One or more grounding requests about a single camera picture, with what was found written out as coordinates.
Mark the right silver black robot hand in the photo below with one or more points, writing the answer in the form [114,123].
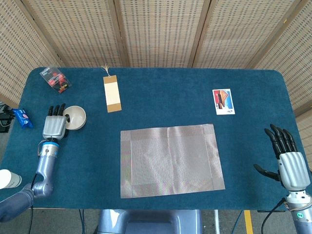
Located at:
[292,170]

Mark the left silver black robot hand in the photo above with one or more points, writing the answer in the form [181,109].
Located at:
[54,126]

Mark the white ceramic bowl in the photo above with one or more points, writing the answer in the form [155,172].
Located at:
[76,119]

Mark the gray woven placemat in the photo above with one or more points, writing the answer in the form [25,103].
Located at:
[170,161]

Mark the left blue-gray robot arm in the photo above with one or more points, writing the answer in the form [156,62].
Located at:
[46,168]

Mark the right blue-gray robot arm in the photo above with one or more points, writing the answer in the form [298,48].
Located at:
[302,214]

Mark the blue snack packet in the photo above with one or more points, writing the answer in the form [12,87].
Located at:
[23,118]

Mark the brown and cream bookmark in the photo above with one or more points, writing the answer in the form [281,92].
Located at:
[112,95]

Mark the white paper cup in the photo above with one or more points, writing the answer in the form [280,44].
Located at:
[8,179]

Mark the white table leg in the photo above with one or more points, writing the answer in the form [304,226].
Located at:
[217,221]

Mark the colourful picture postcard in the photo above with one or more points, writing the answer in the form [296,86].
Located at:
[223,101]

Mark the blue velvet tablecloth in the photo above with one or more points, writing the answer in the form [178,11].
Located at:
[170,97]

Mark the blue-gray robot torso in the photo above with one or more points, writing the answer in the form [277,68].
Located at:
[151,221]

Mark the woven bamboo folding screen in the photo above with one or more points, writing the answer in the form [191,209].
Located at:
[158,31]

